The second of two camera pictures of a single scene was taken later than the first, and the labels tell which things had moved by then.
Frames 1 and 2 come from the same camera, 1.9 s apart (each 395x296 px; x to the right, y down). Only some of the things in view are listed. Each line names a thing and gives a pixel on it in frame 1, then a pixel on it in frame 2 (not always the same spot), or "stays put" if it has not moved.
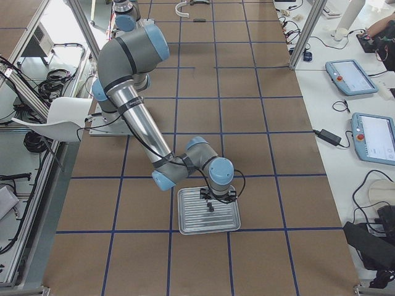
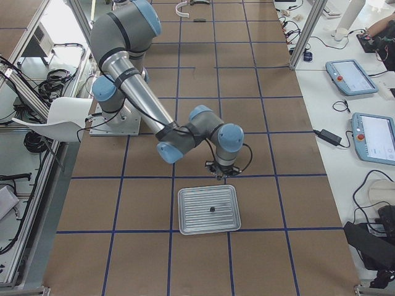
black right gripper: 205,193 to 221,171
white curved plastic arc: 180,14 stays put
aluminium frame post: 306,36 stays put
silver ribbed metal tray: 197,216 stays put
